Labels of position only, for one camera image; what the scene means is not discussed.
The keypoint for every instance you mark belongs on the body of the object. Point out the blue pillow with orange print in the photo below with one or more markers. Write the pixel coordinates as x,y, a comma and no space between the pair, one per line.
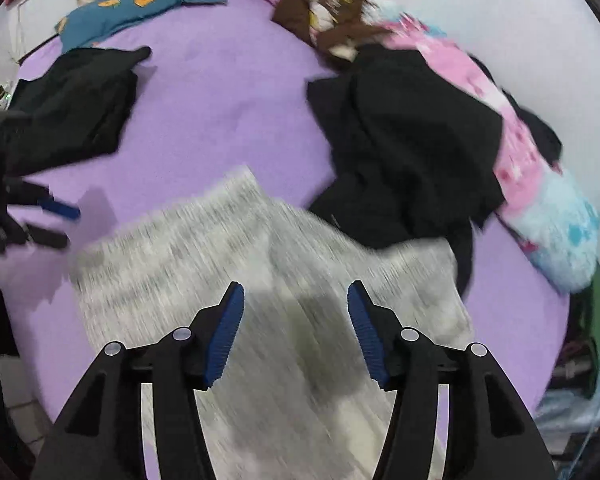
130,10

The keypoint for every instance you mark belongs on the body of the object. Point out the clear plastic bag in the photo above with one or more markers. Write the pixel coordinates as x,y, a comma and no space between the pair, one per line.
570,415

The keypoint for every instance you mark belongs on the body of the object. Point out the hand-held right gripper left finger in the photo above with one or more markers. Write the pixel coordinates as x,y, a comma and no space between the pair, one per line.
225,335

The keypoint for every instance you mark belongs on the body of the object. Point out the pink and blue printed blanket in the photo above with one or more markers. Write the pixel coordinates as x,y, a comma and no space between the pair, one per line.
530,160

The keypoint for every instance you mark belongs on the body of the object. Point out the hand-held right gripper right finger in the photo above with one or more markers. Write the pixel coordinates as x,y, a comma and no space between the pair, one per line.
367,332

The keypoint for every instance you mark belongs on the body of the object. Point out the purple bed sheet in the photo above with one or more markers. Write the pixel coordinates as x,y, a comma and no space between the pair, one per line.
230,85

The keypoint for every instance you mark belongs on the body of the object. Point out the dark cloth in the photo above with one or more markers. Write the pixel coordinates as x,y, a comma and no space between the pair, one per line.
80,105

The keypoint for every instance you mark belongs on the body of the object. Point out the grey fleece jacket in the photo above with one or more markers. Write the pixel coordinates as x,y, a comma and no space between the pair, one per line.
280,270

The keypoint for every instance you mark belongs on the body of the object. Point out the black garment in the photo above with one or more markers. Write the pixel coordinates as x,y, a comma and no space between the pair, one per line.
405,150

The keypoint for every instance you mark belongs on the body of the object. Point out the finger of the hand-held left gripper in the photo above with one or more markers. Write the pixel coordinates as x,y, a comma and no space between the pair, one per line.
57,208
45,236

